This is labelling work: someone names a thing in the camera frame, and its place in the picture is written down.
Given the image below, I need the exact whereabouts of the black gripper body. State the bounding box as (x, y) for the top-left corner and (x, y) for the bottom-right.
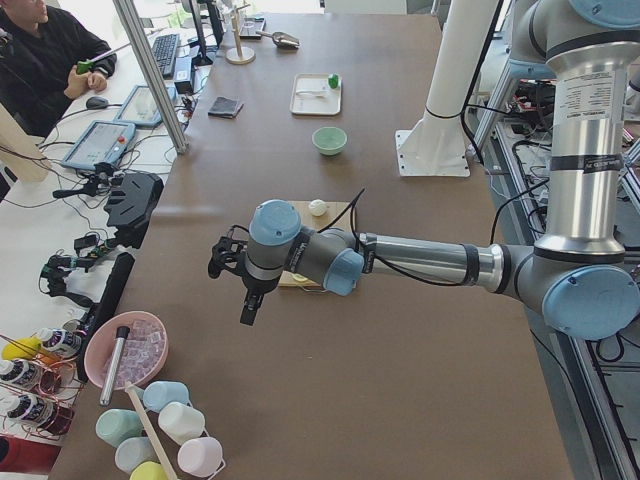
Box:
(208, 225), (278, 303)

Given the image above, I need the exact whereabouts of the white ceramic spoon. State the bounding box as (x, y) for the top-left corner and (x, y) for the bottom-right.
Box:
(294, 89), (330, 98)

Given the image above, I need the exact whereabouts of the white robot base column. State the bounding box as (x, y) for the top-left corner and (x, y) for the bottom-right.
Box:
(396, 0), (502, 177)

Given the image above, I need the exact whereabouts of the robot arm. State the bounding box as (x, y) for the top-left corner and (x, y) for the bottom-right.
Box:
(208, 1), (639, 340)

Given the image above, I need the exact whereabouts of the pink bowl with cubes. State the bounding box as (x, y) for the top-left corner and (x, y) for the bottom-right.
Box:
(84, 311), (169, 390)

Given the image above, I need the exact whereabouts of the metal tube in bowl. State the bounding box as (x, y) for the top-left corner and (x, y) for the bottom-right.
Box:
(99, 326), (130, 407)

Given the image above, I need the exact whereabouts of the light green bowl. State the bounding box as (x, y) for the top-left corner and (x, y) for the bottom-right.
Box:
(312, 127), (348, 156)

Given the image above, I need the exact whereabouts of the grey folded cloth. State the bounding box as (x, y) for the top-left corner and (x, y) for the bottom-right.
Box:
(207, 96), (244, 119)

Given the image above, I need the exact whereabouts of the pastel cup rack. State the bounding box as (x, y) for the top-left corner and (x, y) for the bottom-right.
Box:
(95, 381), (226, 479)

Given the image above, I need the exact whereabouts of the blue teach pendant near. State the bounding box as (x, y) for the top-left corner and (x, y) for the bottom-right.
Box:
(61, 121), (136, 171)

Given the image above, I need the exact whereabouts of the blue teach pendant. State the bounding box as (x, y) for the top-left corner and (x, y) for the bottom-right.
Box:
(61, 121), (136, 171)
(114, 85), (162, 129)

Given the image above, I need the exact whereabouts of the blue teach pendant far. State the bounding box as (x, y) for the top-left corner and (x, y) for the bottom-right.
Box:
(114, 85), (162, 129)

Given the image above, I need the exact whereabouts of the white rabbit tray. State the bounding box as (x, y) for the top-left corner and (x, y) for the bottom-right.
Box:
(289, 73), (342, 116)

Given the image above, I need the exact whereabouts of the wooden mug tree stand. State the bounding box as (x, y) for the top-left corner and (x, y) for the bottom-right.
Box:
(225, 1), (255, 65)

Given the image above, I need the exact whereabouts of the green lime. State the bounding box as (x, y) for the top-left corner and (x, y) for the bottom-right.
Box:
(327, 74), (341, 90)

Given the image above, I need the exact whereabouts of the black keyboard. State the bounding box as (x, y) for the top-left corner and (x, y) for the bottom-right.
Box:
(151, 34), (180, 78)

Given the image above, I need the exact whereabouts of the silver metal scoop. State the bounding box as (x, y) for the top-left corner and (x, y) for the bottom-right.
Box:
(256, 30), (300, 50)

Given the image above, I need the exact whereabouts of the person in black sweater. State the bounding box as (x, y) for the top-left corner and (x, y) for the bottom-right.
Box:
(1, 1), (117, 137)

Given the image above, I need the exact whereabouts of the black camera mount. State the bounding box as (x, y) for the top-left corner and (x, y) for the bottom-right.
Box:
(104, 172), (164, 248)

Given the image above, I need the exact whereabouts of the aluminium frame post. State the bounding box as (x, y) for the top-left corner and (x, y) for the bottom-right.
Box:
(113, 0), (188, 155)

